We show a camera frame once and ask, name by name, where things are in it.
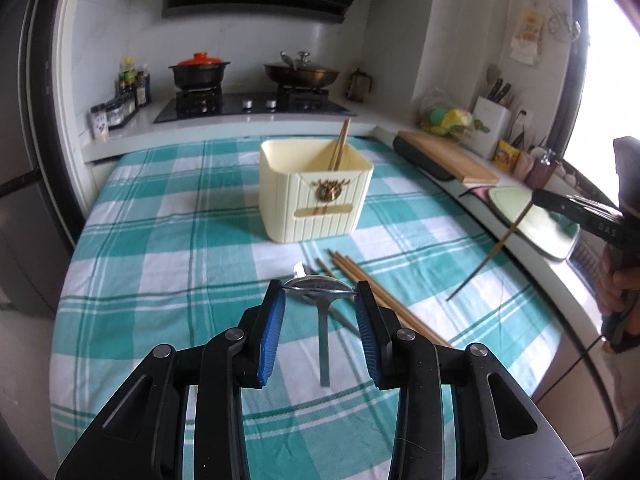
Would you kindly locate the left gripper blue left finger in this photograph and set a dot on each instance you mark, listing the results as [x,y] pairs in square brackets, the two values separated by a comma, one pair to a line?
[139,432]

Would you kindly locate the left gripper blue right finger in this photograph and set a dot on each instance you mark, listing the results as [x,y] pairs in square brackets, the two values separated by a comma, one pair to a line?
[500,433]

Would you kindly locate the dark wooden chopstick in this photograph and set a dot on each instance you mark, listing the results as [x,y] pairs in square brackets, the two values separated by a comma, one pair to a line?
[495,250]

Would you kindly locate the steel spoon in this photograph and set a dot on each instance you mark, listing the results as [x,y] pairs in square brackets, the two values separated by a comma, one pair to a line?
[324,360]

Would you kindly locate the steel spork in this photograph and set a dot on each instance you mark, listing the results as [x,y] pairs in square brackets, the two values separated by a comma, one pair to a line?
[321,291]

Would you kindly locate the person right hand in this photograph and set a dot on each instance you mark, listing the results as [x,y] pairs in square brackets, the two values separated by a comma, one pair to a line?
[612,283]

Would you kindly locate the green cutting board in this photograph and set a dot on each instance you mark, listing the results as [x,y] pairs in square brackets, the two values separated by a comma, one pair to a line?
[551,233]

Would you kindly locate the purple soap dispenser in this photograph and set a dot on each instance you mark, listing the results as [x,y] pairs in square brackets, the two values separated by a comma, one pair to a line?
[543,167]

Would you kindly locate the yellow snack packet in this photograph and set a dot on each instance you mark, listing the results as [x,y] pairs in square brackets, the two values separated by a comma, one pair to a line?
[506,156]

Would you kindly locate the white knife block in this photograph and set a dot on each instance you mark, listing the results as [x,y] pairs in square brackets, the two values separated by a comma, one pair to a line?
[489,127]

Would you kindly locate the wooden cutting board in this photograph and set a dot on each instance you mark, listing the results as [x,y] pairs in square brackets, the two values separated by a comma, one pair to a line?
[442,158]

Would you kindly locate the teal plaid tablecloth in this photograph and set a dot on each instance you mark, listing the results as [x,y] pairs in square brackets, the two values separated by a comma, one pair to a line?
[174,251]

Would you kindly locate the yellow green produce bag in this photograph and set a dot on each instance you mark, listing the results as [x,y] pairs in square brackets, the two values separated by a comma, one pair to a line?
[439,115]

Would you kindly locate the grey refrigerator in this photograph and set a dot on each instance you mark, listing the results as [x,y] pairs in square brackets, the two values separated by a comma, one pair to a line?
[35,250]

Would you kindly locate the glass french press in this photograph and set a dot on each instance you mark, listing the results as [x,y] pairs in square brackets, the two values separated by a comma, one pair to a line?
[359,86]

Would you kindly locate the cream utensil holder box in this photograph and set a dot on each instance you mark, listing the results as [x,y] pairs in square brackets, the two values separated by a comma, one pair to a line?
[301,198]

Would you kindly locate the white spice jar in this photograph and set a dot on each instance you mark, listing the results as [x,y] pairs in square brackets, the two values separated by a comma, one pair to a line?
[99,125]

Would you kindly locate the black gas stove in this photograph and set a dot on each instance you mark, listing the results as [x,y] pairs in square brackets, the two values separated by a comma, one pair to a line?
[283,100]

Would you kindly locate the sauce bottles group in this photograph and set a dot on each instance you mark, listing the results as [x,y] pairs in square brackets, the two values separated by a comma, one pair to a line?
[134,80]

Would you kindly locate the black wok with lid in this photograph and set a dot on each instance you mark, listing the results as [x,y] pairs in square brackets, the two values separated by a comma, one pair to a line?
[300,72]

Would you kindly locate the black pot red lid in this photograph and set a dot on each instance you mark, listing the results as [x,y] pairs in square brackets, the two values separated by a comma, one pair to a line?
[201,72]

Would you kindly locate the hanging wall towel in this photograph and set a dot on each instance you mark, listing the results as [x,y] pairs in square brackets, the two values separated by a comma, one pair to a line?
[525,43]

